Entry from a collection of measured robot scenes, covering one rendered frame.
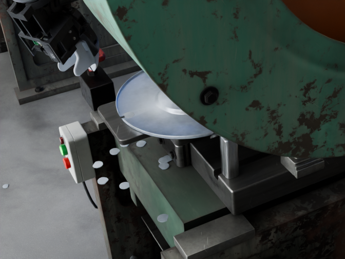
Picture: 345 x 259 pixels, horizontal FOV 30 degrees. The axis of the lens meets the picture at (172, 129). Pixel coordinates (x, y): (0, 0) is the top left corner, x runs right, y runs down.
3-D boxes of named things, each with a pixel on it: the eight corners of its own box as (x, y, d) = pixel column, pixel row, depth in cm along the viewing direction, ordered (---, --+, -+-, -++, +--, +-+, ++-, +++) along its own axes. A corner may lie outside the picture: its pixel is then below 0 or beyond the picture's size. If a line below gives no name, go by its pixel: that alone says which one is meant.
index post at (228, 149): (227, 180, 120) (225, 139, 115) (219, 171, 122) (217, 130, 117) (241, 175, 121) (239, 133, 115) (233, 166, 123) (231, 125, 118)
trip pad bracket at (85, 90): (101, 151, 162) (89, 85, 151) (89, 132, 169) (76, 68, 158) (123, 144, 164) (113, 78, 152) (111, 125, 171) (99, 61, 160)
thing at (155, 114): (217, 49, 146) (217, 45, 146) (286, 110, 124) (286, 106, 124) (97, 85, 138) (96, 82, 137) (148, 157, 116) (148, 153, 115)
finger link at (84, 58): (78, 89, 113) (55, 55, 106) (97, 64, 115) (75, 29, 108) (92, 93, 112) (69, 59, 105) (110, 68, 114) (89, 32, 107)
